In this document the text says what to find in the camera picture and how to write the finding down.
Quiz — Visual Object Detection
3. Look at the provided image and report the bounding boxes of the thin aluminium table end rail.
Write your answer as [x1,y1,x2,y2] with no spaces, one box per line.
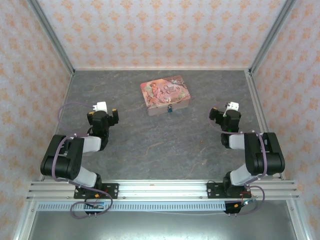
[72,66,251,72]

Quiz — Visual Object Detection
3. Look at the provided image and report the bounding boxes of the slanted aluminium frame post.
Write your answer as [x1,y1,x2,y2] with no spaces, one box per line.
[26,0,76,77]
[248,0,298,76]

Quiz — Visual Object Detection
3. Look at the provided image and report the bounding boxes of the aluminium frame leg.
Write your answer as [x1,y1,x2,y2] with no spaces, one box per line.
[286,199,310,240]
[12,199,38,240]

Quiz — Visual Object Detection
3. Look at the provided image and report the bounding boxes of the grey metal sheet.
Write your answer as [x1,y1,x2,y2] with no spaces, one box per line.
[26,211,300,240]

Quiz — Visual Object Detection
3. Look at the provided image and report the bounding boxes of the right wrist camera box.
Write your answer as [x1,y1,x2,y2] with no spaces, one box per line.
[225,100,240,112]

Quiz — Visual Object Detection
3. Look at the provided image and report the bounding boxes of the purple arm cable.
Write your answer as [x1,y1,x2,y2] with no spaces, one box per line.
[51,101,114,220]
[208,115,266,216]

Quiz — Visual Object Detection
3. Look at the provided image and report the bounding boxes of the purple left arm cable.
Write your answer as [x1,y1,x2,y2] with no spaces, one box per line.
[51,101,114,220]

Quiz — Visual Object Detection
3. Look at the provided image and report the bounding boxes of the white slotted cable duct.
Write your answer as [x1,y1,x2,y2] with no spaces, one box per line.
[36,201,227,212]

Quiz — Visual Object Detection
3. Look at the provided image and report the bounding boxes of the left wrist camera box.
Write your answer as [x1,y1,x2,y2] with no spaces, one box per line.
[91,100,109,113]

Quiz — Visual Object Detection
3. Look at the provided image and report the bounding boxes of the aluminium table side rail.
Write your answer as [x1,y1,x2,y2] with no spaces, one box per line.
[244,69,287,181]
[39,71,75,182]

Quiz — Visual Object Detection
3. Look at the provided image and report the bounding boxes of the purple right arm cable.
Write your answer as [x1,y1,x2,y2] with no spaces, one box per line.
[208,115,266,216]

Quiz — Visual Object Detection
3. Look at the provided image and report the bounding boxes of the pink illustrated tin box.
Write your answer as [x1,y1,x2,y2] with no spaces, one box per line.
[139,74,193,117]

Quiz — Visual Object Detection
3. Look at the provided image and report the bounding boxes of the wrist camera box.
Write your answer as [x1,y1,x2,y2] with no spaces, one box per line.
[91,100,109,113]
[225,100,240,112]

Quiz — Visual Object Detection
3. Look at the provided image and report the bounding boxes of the wide aluminium frame beam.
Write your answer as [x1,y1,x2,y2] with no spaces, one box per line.
[25,180,300,201]

